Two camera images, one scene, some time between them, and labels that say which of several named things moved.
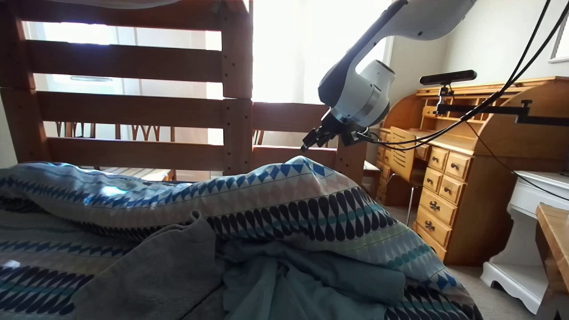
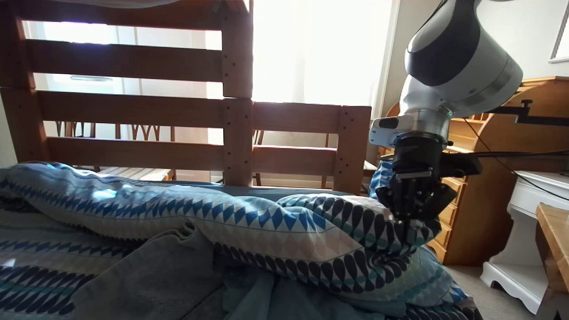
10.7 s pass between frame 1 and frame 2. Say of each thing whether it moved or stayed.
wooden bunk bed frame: stayed
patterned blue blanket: moved
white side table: stayed
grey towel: stayed
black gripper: moved
